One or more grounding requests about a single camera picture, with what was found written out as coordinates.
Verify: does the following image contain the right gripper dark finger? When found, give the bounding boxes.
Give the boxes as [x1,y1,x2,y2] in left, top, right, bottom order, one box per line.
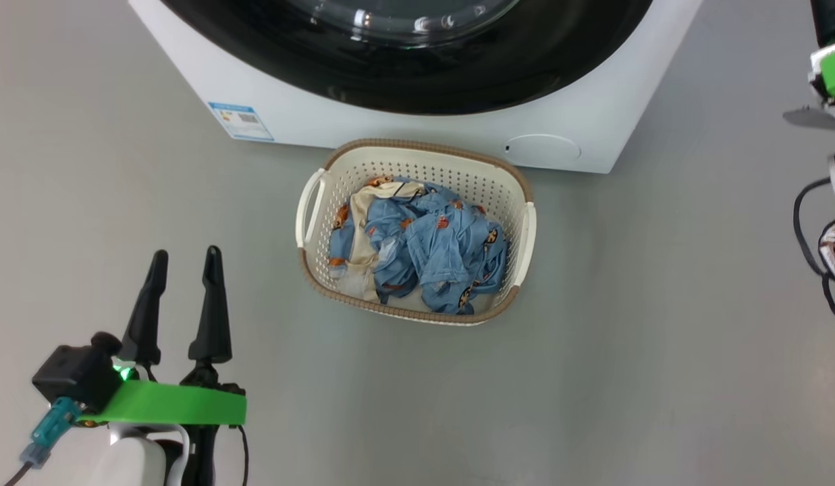
[811,0,835,49]

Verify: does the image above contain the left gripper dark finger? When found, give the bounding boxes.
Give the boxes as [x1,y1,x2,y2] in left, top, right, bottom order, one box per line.
[188,245,233,366]
[120,250,169,367]

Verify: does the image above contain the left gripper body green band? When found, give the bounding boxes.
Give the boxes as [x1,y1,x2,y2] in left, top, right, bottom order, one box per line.
[80,361,248,428]

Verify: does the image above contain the cream patterned garment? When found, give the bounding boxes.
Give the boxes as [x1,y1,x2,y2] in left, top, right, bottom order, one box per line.
[336,175,426,301]

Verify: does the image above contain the blue patterned garment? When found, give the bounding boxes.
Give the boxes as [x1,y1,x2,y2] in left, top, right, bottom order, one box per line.
[328,177,510,315]

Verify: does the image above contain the black round glass door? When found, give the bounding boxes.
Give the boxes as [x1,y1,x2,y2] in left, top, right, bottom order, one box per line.
[159,0,654,115]

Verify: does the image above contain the cream perforated laundry basket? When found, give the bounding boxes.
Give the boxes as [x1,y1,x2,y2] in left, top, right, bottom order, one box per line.
[295,138,537,327]

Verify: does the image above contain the white washing machine body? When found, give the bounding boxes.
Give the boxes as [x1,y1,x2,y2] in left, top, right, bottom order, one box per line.
[128,0,703,174]

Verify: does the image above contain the blue energy label sticker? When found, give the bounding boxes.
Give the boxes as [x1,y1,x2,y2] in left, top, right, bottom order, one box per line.
[208,101,275,142]

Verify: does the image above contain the round filter cover flap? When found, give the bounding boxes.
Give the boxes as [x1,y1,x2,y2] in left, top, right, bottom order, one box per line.
[504,133,583,163]

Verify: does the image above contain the left teal connector cable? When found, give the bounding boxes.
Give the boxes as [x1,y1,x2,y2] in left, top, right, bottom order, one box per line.
[4,397,82,486]

